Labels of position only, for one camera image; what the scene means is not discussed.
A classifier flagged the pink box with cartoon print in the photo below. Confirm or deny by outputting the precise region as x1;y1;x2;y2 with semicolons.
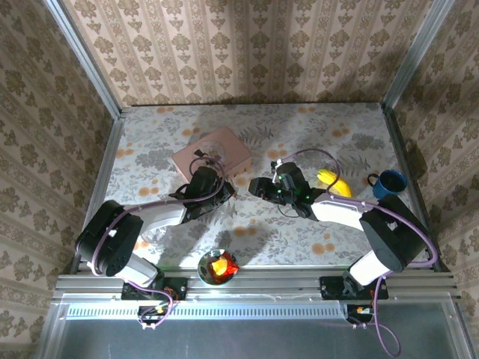
171;126;252;181

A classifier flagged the yellow banana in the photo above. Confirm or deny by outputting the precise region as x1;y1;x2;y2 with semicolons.
317;168;354;199

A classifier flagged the red orange wrapped object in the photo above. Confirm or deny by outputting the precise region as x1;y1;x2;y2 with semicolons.
209;252;240;280

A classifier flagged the shiny metal bowl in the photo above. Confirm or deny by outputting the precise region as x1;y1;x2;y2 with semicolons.
197;248;240;287

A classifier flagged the blue enamel mug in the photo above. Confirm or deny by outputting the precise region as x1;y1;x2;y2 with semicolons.
367;170;408;203

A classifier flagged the small connector board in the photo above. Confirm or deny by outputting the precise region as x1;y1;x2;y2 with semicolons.
137;304;168;325
346;304;376;325

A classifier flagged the grey metal panel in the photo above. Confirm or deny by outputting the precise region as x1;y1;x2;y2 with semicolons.
48;317;465;359

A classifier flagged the thin black cable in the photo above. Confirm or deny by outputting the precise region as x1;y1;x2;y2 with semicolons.
276;203;302;219

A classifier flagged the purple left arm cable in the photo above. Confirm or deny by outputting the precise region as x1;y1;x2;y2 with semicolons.
91;156;228;300

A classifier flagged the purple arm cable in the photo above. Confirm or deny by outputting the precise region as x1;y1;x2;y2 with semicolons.
278;148;439;269
91;156;228;300

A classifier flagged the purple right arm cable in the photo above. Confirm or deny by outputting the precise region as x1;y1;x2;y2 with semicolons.
278;148;439;269

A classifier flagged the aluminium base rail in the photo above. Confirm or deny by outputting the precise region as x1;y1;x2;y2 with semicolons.
55;274;458;301

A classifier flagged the aluminium table side rail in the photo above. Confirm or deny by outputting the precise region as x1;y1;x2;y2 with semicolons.
382;106;450;272
70;117;126;274

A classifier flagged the slotted grey cable duct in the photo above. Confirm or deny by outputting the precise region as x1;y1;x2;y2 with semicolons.
66;301;347;320

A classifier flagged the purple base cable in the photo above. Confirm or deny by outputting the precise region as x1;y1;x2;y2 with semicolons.
351;276;403;358
136;293;175;331

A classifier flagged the aluminium frame post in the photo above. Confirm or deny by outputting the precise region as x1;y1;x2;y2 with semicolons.
380;0;457;110
43;0;123;120

